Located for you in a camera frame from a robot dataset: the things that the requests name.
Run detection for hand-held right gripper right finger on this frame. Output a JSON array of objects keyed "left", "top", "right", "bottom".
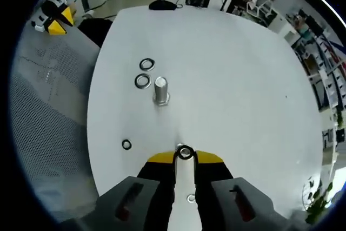
[{"left": 194, "top": 149, "right": 284, "bottom": 231}]

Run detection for grey mesh chair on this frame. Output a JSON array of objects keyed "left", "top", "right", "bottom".
[{"left": 10, "top": 29, "right": 101, "bottom": 215}]

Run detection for large green leafy plant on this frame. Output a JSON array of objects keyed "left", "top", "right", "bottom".
[{"left": 302, "top": 178, "right": 337, "bottom": 225}]

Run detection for large black washer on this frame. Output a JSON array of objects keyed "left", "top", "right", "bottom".
[{"left": 139, "top": 57, "right": 156, "bottom": 72}]

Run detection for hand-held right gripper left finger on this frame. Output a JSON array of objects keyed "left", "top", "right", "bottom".
[{"left": 94, "top": 150, "right": 177, "bottom": 231}]

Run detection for large silver-lined washer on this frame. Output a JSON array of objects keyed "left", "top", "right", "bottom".
[{"left": 134, "top": 73, "right": 152, "bottom": 90}]

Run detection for black bulky object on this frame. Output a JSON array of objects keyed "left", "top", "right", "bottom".
[{"left": 78, "top": 18, "right": 113, "bottom": 48}]

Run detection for large metal threaded stud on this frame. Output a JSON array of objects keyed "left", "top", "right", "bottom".
[{"left": 152, "top": 76, "right": 171, "bottom": 107}]

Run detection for black computer mouse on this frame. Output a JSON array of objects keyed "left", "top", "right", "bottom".
[{"left": 148, "top": 0, "right": 184, "bottom": 11}]

